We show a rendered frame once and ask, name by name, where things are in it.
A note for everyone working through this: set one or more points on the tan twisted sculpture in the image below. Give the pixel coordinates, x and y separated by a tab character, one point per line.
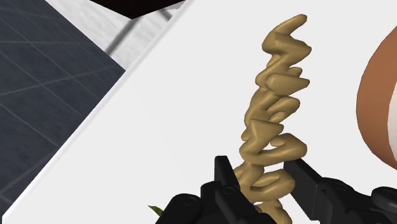
273	124

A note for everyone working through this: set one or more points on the small green leaf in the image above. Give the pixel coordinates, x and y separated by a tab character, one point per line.
156	210

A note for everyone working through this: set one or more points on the brown round bowl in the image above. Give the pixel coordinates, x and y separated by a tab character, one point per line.
373	102

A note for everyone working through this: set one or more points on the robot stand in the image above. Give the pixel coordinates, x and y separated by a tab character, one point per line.
136	6

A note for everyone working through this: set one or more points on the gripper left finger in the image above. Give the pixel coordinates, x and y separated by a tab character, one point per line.
228	194

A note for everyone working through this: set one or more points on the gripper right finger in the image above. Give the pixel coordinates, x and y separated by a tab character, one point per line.
322	192

